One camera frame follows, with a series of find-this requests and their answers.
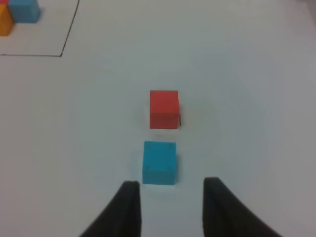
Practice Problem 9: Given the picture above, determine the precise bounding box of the template orange cube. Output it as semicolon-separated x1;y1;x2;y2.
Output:
0;4;14;37

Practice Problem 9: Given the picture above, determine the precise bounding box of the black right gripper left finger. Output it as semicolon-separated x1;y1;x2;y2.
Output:
81;181;142;237

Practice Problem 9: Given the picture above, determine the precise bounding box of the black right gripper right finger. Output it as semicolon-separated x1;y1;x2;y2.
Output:
202;177;280;237

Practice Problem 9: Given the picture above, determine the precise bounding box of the white template sheet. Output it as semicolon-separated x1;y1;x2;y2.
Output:
0;0;79;57

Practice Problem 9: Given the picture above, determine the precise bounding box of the template blue cube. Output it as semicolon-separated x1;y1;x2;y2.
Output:
8;0;40;23

